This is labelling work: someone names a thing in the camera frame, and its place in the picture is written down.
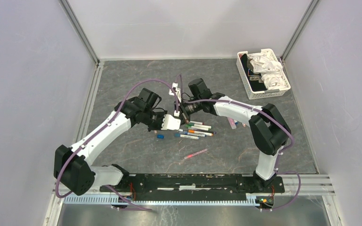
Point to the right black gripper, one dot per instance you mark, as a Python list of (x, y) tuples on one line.
[(185, 111)]

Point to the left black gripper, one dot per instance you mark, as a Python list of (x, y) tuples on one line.
[(159, 125)]

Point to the pink highlighter pen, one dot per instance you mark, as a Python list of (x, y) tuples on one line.
[(232, 123)]

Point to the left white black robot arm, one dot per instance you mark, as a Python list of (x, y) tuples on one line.
[(73, 165)]

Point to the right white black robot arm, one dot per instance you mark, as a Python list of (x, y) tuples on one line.
[(269, 129)]

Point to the red thin pen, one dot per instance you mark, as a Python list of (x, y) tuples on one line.
[(196, 153)]

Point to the green cap marker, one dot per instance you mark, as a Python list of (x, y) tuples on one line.
[(196, 127)]

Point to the orange cap marker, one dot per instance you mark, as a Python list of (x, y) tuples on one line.
[(200, 132)]

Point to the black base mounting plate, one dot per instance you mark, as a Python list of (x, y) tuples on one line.
[(197, 187)]

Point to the white plastic basket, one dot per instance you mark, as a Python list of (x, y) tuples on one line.
[(252, 82)]

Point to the crumpled white cloth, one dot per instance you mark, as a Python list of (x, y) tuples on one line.
[(271, 70)]

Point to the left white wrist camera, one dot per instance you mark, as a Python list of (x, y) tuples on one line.
[(170, 123)]

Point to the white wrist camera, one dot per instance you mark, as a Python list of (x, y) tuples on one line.
[(175, 90), (170, 123)]

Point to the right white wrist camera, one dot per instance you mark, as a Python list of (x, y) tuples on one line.
[(175, 90)]

